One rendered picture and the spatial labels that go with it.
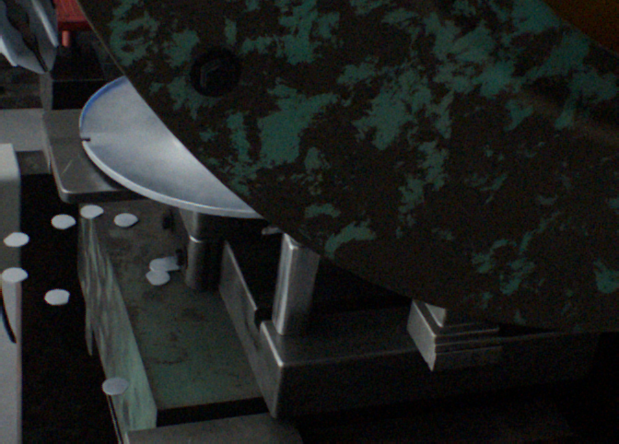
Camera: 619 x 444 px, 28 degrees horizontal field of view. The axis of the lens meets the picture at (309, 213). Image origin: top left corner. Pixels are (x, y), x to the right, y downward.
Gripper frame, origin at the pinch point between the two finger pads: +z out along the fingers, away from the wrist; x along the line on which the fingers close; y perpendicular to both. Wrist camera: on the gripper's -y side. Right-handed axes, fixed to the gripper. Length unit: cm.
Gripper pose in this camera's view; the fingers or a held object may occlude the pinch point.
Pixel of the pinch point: (38, 53)
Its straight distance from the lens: 104.7
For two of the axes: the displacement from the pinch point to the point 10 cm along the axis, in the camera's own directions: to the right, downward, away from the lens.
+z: 2.8, 7.1, 6.4
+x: 8.9, -4.5, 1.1
